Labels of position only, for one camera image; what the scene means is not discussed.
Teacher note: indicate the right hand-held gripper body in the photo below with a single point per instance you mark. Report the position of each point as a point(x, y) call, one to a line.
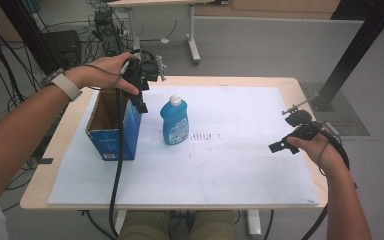
point(303, 121)

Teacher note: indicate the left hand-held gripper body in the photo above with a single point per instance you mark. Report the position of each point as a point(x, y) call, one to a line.
point(140, 71)

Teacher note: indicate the blue detergent bottle white cap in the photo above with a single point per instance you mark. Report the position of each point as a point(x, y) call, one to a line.
point(174, 121)

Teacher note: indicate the blue cardboard box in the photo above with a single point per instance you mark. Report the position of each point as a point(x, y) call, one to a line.
point(108, 143)

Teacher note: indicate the person's right hand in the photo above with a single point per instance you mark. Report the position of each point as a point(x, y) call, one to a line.
point(323, 150)

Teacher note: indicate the person's left hand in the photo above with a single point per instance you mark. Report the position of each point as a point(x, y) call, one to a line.
point(96, 75)

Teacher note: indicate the light wooden table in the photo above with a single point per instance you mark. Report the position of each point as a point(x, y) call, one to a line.
point(296, 88)

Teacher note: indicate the grey floor grille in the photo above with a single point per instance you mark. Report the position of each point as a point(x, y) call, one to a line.
point(346, 113)

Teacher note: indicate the white table mat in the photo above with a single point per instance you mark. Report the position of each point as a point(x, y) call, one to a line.
point(230, 166)

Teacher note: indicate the white desk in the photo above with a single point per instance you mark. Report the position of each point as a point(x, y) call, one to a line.
point(191, 30)

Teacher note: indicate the black computer case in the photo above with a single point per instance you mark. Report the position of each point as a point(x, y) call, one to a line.
point(63, 48)

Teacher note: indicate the white table foot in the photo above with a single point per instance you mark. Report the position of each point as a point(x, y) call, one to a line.
point(254, 223)

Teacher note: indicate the person's right leg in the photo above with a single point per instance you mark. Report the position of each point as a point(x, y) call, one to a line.
point(211, 226)

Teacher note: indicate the person's leg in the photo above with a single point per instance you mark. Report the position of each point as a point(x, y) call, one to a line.
point(211, 226)
point(145, 226)

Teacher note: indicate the person's left leg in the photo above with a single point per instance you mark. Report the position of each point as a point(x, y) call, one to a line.
point(145, 226)

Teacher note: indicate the black metal post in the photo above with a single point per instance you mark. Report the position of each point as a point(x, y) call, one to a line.
point(356, 46)

